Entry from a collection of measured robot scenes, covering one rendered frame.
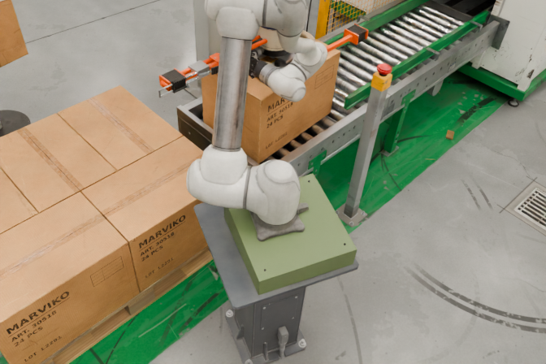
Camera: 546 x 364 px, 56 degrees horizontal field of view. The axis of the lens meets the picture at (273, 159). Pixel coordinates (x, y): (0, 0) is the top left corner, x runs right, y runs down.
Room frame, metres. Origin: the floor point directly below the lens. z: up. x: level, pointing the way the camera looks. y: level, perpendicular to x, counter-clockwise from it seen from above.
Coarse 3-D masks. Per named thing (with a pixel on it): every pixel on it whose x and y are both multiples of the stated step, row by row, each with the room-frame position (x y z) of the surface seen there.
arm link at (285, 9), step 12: (276, 0) 1.48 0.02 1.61; (288, 0) 1.47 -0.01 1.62; (300, 0) 1.48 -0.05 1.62; (264, 12) 1.48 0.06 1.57; (276, 12) 1.47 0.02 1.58; (288, 12) 1.47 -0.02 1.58; (300, 12) 1.48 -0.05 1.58; (264, 24) 1.49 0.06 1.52; (276, 24) 1.49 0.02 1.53; (288, 24) 1.49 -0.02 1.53; (300, 24) 1.51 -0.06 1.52; (288, 36) 1.53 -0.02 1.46
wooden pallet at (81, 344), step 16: (208, 256) 1.66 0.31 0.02; (176, 272) 1.54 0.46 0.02; (192, 272) 1.55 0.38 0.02; (160, 288) 1.44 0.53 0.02; (128, 304) 1.28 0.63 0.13; (144, 304) 1.34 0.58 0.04; (112, 320) 1.25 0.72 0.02; (80, 336) 1.10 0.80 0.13; (96, 336) 1.16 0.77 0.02; (64, 352) 1.08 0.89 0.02; (80, 352) 1.08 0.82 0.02
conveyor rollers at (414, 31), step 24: (384, 24) 3.40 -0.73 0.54; (408, 24) 3.40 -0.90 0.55; (432, 24) 3.45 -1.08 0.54; (456, 24) 3.51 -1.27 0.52; (360, 48) 3.09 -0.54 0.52; (384, 48) 3.07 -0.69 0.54; (408, 48) 3.08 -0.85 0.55; (360, 72) 2.76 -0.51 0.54; (408, 72) 2.82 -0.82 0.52; (336, 96) 2.52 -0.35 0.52; (336, 120) 2.29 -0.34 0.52; (288, 144) 2.04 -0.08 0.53
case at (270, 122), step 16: (208, 64) 2.11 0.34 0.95; (336, 64) 2.31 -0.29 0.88; (208, 80) 2.07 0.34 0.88; (256, 80) 2.00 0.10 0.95; (320, 80) 2.21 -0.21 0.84; (208, 96) 2.08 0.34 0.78; (256, 96) 1.88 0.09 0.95; (272, 96) 1.92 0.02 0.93; (304, 96) 2.11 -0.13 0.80; (320, 96) 2.22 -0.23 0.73; (208, 112) 2.08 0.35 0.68; (256, 112) 1.87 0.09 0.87; (272, 112) 1.92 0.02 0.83; (288, 112) 2.02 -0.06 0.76; (304, 112) 2.12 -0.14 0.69; (320, 112) 2.24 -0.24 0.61; (256, 128) 1.87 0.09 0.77; (272, 128) 1.93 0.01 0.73; (288, 128) 2.03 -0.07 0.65; (304, 128) 2.13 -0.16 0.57; (256, 144) 1.87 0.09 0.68; (272, 144) 1.93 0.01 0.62; (256, 160) 1.86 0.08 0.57
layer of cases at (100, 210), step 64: (64, 128) 2.03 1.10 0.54; (128, 128) 2.06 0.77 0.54; (0, 192) 1.56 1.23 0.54; (64, 192) 1.59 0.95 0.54; (128, 192) 1.62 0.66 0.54; (0, 256) 1.21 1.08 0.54; (64, 256) 1.24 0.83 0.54; (128, 256) 1.32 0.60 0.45; (192, 256) 1.56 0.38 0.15; (0, 320) 0.94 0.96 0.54; (64, 320) 1.08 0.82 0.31
